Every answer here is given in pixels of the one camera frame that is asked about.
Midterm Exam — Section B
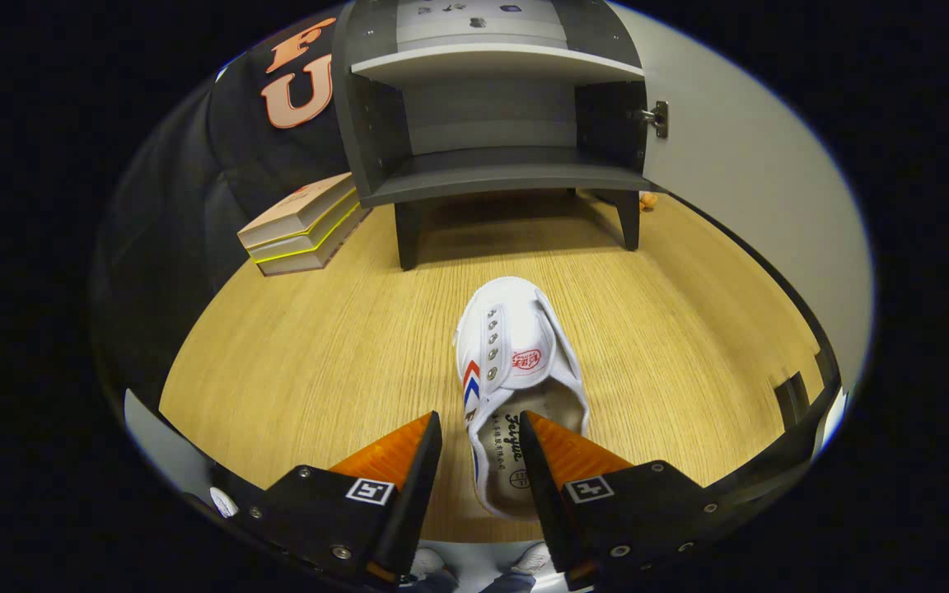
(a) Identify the thick brown book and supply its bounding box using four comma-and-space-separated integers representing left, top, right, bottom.
258, 209, 373, 278

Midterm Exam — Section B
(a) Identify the white canvas shoe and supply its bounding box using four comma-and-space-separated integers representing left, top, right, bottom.
452, 276, 591, 521

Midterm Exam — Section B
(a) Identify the yellow edged book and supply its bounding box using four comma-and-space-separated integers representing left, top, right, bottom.
247, 198, 365, 265

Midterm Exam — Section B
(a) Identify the person's left sneaker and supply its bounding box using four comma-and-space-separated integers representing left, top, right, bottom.
409, 547, 447, 579

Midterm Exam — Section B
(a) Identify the person's right sneaker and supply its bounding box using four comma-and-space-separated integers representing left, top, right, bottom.
511, 543, 559, 577

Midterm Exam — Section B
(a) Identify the beige cover book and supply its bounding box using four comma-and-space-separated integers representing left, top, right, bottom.
236, 172, 358, 250

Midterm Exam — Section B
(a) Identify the grey shoe cabinet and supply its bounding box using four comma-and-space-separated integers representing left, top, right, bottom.
331, 0, 670, 272

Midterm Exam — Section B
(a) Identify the black backdrop cloth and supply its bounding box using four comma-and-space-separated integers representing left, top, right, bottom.
89, 12, 353, 413

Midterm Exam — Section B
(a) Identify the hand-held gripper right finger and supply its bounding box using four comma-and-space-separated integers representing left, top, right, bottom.
517, 410, 722, 590

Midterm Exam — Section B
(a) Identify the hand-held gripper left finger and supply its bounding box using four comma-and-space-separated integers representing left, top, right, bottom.
211, 410, 445, 587

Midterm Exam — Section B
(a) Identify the person's sneaker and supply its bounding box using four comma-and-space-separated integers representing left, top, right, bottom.
511, 543, 559, 577
409, 547, 447, 579

